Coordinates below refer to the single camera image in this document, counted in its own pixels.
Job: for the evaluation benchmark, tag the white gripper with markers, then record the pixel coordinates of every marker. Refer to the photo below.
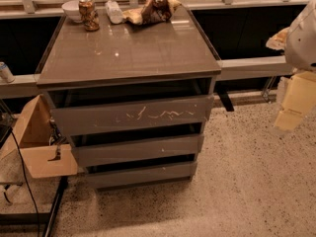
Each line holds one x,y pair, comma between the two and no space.
302,41

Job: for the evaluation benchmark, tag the grey top drawer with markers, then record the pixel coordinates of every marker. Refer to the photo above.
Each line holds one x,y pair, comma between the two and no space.
132,115

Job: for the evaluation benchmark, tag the grey drawer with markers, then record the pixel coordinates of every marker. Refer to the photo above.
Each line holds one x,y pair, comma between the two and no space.
138,150
133,177
132,115

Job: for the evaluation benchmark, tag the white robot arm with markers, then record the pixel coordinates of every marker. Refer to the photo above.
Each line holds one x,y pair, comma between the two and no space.
298,41

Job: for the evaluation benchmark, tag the grey bottom drawer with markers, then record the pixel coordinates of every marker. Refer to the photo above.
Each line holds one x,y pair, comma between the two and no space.
133,177

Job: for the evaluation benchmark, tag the grey drawer cabinet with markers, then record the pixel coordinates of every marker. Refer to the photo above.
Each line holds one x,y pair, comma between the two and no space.
127,63

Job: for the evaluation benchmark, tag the grey middle drawer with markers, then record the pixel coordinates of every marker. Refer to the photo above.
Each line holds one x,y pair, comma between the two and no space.
138,150

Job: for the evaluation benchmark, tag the open cardboard box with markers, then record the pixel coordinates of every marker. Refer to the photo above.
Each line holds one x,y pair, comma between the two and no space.
32,130

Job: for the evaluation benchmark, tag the crumpled brown chip bag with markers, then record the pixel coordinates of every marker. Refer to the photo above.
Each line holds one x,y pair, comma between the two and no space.
153,12

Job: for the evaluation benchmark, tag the crushed brown soda can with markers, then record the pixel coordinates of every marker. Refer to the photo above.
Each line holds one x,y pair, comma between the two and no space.
89,15

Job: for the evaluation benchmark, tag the white bowl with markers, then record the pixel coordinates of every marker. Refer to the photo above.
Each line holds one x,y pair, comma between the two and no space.
71,10

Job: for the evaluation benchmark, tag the white can on ledge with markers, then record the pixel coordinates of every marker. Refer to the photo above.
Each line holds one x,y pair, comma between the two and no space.
5,73

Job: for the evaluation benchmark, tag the black table frame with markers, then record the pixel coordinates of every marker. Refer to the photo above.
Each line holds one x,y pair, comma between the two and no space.
46,219

